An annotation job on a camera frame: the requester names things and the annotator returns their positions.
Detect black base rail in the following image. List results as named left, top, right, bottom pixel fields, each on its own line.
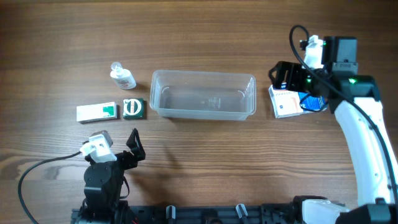
left=71, top=203, right=299, bottom=224

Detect black right camera cable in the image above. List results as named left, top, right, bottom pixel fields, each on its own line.
left=289, top=24, right=398, bottom=200

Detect white hand sanitizer bottle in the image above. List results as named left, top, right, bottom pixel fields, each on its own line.
left=110, top=62, right=137, bottom=90

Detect black camera cable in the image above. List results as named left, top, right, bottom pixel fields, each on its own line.
left=289, top=24, right=398, bottom=200
left=17, top=151, right=82, bottom=224

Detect black left camera cable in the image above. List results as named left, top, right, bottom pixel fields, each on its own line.
left=17, top=151, right=82, bottom=224

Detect white green medicine box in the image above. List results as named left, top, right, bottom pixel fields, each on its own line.
left=76, top=102, right=118, bottom=123

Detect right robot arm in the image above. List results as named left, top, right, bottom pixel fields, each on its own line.
left=269, top=35, right=397, bottom=223

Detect blue medicine box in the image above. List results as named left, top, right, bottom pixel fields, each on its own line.
left=298, top=93, right=328, bottom=113

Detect green round-logo box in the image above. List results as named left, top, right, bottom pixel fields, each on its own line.
left=123, top=98, right=145, bottom=119

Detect clear plastic container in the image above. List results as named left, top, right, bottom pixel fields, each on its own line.
left=149, top=70, right=257, bottom=121

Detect white Hansaplast plaster box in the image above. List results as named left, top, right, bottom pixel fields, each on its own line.
left=269, top=85, right=303, bottom=118

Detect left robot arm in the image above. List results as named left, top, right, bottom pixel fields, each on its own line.
left=71, top=128, right=146, bottom=223

